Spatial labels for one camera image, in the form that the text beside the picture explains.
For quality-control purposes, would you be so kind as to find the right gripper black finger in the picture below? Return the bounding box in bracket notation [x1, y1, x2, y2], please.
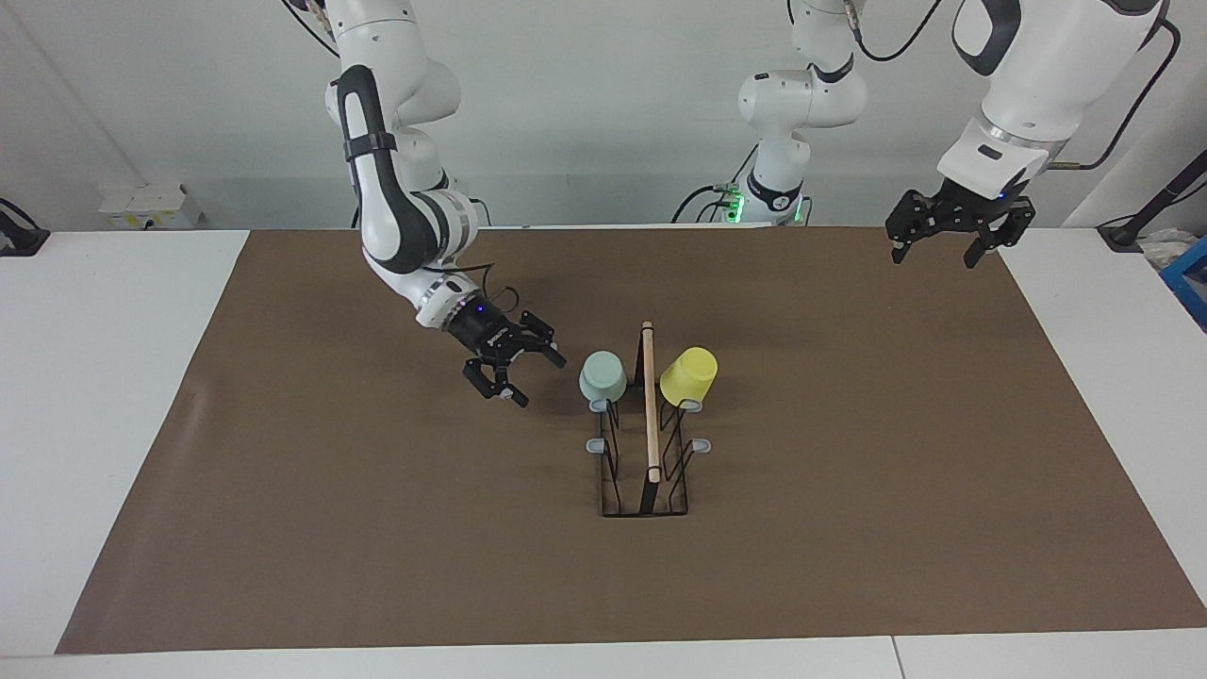
[514, 311, 569, 369]
[462, 356, 530, 408]

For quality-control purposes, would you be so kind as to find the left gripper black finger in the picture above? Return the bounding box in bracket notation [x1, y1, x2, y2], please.
[885, 190, 935, 265]
[963, 202, 1036, 270]

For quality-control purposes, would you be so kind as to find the pale green plastic cup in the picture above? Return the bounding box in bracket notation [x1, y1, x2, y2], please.
[578, 351, 628, 413]

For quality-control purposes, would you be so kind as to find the yellow plastic cup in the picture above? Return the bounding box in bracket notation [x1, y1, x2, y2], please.
[659, 346, 719, 410]

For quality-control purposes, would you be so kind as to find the black stand with pole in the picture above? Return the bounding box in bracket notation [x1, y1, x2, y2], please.
[1098, 149, 1207, 253]

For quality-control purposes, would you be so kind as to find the clear plastic bag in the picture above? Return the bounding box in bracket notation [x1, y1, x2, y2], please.
[1139, 228, 1200, 271]

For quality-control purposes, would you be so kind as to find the blue box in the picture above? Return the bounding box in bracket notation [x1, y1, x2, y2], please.
[1160, 236, 1207, 331]

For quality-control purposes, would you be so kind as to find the brown table mat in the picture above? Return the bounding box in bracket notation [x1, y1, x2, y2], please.
[55, 224, 1207, 655]

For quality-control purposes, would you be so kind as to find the white power strip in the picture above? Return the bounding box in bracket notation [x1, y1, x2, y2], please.
[98, 183, 205, 231]

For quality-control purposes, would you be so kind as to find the black table clamp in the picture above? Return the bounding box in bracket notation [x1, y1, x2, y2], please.
[0, 198, 51, 257]

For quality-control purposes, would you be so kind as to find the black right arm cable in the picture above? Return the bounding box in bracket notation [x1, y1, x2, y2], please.
[422, 262, 521, 318]

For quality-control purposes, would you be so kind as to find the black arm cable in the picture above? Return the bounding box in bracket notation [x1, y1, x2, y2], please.
[847, 0, 1182, 173]
[422, 262, 521, 318]

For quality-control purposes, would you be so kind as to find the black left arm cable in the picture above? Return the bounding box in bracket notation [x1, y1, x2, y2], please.
[847, 0, 1182, 173]

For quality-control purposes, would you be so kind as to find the black wire cup rack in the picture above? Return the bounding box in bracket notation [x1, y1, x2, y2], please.
[587, 322, 712, 518]

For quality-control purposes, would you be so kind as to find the black base cable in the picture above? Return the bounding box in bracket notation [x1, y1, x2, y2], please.
[671, 140, 757, 225]

